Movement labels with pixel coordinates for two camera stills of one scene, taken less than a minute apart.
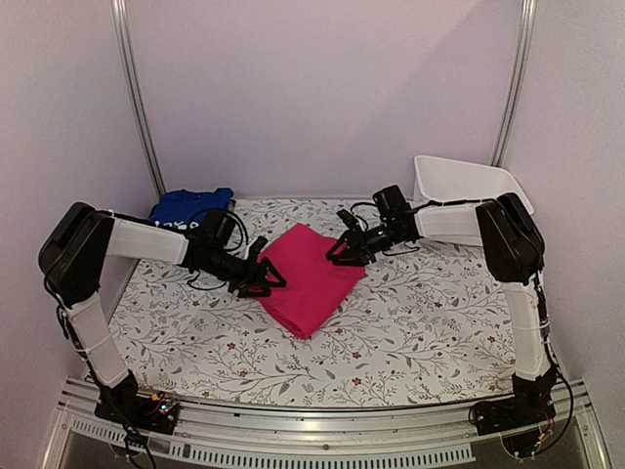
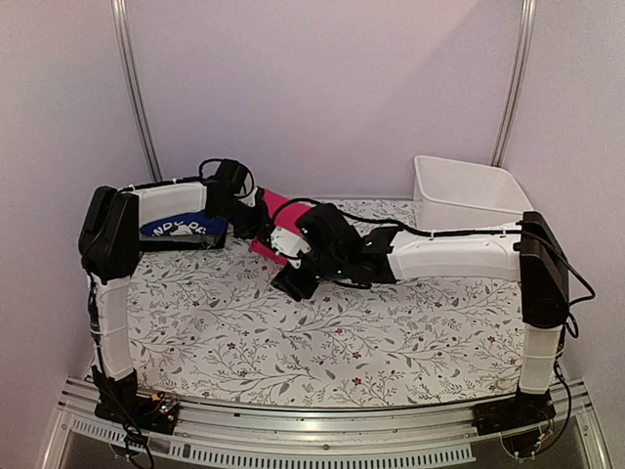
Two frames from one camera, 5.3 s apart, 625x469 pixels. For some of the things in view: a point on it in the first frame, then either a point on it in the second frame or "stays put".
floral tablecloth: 431,325 stays put
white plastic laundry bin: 446,193 stays put
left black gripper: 249,276 → 259,228
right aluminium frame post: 516,81 stays put
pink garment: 313,284 → 284,213
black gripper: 395,214 → 328,237
